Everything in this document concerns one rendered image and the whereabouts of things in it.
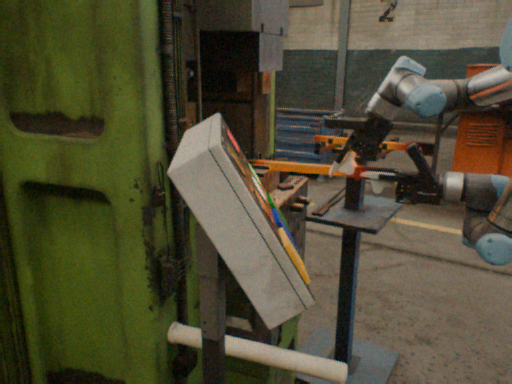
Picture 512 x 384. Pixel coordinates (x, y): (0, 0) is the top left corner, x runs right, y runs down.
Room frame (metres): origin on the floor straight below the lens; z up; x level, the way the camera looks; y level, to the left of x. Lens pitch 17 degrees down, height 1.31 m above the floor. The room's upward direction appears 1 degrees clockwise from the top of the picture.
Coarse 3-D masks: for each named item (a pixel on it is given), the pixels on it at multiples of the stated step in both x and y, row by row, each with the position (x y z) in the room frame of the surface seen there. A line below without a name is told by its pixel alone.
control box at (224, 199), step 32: (192, 128) 0.89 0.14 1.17; (224, 128) 0.79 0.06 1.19; (192, 160) 0.57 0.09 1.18; (224, 160) 0.58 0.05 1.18; (192, 192) 0.57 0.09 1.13; (224, 192) 0.58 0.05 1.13; (256, 192) 0.66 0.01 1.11; (224, 224) 0.58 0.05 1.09; (256, 224) 0.58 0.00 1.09; (224, 256) 0.58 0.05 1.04; (256, 256) 0.58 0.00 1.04; (288, 256) 0.60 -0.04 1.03; (256, 288) 0.58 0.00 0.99; (288, 288) 0.58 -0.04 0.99
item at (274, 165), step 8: (256, 160) 1.34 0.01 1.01; (264, 160) 1.34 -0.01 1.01; (272, 160) 1.34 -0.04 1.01; (272, 168) 1.31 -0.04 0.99; (280, 168) 1.30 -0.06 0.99; (288, 168) 1.29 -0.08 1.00; (296, 168) 1.28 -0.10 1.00; (304, 168) 1.27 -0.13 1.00; (312, 168) 1.27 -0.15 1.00; (320, 168) 1.26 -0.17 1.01; (328, 168) 1.25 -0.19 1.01; (360, 168) 1.22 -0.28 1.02; (368, 168) 1.22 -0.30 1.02; (376, 168) 1.22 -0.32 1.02; (384, 168) 1.22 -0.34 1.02; (352, 176) 1.23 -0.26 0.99; (360, 176) 1.22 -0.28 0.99
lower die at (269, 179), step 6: (252, 168) 1.31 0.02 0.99; (258, 168) 1.31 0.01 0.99; (264, 168) 1.30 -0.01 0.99; (258, 174) 1.25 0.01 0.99; (264, 174) 1.26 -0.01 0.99; (270, 174) 1.31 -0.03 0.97; (276, 174) 1.36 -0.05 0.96; (264, 180) 1.26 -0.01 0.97; (270, 180) 1.31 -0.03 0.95; (276, 180) 1.36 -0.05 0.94; (264, 186) 1.26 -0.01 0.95; (270, 186) 1.31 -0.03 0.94; (276, 186) 1.37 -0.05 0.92; (270, 192) 1.31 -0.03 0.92
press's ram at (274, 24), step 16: (208, 0) 1.20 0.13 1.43; (224, 0) 1.18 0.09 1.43; (240, 0) 1.17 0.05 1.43; (256, 0) 1.18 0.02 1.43; (272, 0) 1.29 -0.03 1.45; (288, 0) 1.43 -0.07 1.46; (208, 16) 1.20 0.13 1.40; (224, 16) 1.18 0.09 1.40; (240, 16) 1.17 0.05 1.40; (256, 16) 1.18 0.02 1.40; (272, 16) 1.30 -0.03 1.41; (288, 16) 1.43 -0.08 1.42; (208, 32) 1.25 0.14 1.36; (224, 32) 1.24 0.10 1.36; (240, 32) 1.22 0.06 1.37; (272, 32) 1.30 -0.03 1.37
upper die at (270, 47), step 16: (256, 32) 1.21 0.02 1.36; (208, 48) 1.25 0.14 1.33; (224, 48) 1.24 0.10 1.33; (240, 48) 1.22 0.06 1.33; (256, 48) 1.21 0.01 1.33; (272, 48) 1.30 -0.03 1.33; (208, 64) 1.25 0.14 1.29; (224, 64) 1.24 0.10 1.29; (240, 64) 1.22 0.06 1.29; (256, 64) 1.21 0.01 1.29; (272, 64) 1.31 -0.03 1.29
